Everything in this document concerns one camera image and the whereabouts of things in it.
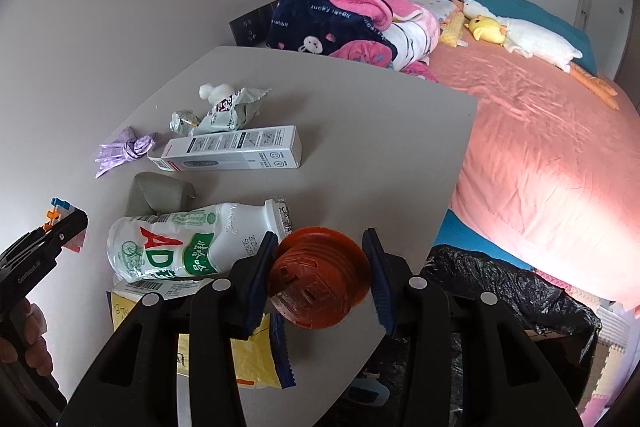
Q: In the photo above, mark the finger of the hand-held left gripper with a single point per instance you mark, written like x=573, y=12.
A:
x=60, y=234

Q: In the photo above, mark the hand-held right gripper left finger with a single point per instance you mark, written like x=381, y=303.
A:
x=257, y=272

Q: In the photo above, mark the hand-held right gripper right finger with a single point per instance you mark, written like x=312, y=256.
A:
x=380, y=277

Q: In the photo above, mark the colourful toy brick block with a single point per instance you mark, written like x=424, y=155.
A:
x=62, y=211

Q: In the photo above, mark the red plastic lid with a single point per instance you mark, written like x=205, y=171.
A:
x=320, y=277

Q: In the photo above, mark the blue serrated wrapper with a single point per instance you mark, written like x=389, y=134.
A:
x=282, y=357

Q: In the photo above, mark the white printed plastic bottle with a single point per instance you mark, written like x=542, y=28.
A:
x=165, y=252

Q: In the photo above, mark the grey pouch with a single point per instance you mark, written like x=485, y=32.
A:
x=155, y=192

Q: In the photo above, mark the purple plastic wrapper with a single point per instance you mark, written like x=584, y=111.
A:
x=125, y=149

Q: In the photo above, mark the black trash bag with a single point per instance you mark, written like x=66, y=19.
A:
x=500, y=282

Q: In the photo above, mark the long white cardboard box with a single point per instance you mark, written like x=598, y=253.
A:
x=235, y=149

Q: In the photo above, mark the person's left hand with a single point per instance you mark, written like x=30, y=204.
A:
x=37, y=337

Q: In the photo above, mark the blue mattress cover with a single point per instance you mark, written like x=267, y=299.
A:
x=475, y=242

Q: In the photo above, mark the green white snack wrapper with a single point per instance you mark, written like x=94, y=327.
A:
x=225, y=112

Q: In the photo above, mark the small crumpled foil wrapper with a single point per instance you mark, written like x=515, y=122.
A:
x=180, y=119

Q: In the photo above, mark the small white plush toy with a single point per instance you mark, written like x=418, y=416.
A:
x=212, y=92

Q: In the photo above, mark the pink bedsheet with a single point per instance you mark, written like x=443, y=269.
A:
x=525, y=147

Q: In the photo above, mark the foam floor mat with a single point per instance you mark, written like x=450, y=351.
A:
x=610, y=357

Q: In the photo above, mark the white pink printed blanket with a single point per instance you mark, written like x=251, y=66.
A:
x=412, y=34

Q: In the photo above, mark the navy pink fleece blanket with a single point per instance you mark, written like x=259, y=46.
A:
x=300, y=22

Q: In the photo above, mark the yellow corn plush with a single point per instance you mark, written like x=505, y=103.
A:
x=452, y=29

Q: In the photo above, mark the yellow duck plush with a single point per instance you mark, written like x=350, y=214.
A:
x=485, y=29

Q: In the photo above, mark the light blue patterned pillow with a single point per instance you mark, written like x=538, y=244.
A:
x=435, y=4

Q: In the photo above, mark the white goose plush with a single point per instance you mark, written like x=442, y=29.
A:
x=530, y=37

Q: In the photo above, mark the dark wall socket panel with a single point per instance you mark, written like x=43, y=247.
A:
x=250, y=27

